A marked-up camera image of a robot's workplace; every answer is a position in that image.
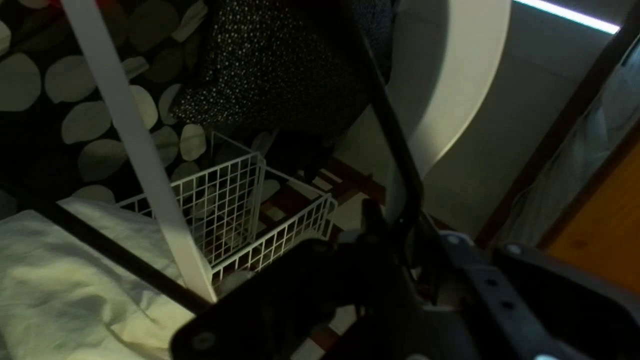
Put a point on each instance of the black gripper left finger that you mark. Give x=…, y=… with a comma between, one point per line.
x=301, y=301

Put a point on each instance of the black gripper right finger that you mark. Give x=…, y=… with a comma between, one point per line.
x=547, y=312

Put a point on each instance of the white crumpled cloth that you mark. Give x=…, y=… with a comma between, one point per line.
x=66, y=293

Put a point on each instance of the dark speckled pillow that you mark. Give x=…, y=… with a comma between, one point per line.
x=280, y=67

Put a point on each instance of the white round plastic object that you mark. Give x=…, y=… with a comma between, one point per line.
x=460, y=73

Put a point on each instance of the black grey spotted duvet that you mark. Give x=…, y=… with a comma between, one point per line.
x=40, y=80

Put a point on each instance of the wooden bunk bed frame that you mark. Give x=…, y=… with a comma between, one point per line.
x=600, y=226

